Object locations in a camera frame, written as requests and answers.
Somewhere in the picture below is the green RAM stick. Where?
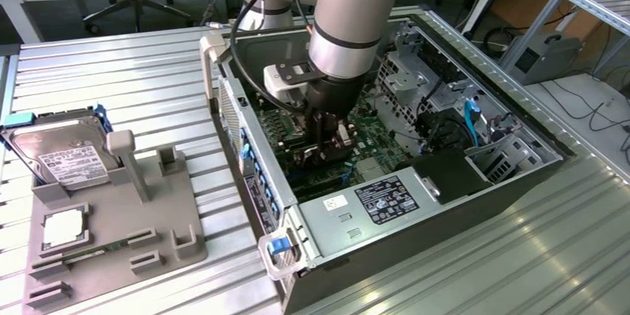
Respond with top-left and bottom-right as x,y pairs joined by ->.
62,239 -> 132,263

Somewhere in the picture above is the large brown cardboard panel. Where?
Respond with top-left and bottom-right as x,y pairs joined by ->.
489,0 -> 609,51

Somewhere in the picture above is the grey computer tower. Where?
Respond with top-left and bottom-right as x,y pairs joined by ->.
499,34 -> 587,86

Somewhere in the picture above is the open black PC case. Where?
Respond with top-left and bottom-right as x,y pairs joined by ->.
198,4 -> 576,314

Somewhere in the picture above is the black camera cable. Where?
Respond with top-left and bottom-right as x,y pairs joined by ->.
229,0 -> 309,112

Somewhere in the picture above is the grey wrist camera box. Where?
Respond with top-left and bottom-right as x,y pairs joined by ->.
262,63 -> 321,110

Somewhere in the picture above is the grey plastic parts rack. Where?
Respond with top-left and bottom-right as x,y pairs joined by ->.
23,119 -> 210,311

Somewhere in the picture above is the metal disk bay cage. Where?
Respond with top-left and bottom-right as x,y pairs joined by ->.
376,49 -> 468,139

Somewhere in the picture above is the silver hard disk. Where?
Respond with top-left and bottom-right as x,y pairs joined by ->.
9,117 -> 123,193

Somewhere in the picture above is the blue SATA wire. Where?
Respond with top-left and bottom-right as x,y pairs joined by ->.
461,96 -> 487,149

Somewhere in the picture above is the green graphics card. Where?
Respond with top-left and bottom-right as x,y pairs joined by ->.
280,140 -> 350,176

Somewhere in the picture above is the silver power supply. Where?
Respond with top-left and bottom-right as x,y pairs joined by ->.
297,165 -> 441,259

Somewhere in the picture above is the CPU socket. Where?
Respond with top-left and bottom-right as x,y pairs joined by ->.
288,114 -> 309,136

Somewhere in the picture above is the green motherboard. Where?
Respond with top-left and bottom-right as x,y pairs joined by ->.
253,82 -> 418,201

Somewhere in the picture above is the black expansion slot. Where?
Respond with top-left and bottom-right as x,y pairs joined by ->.
293,181 -> 350,201
288,176 -> 346,193

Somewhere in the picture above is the black office chair base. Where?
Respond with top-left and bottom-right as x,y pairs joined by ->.
79,0 -> 193,35

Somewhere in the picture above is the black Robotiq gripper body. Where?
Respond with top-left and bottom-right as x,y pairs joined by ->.
302,77 -> 365,120

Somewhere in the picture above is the silver CPU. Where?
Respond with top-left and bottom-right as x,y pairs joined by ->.
41,210 -> 85,249

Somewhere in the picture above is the silver chipset heatsink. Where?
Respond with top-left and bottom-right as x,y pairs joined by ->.
353,158 -> 390,180

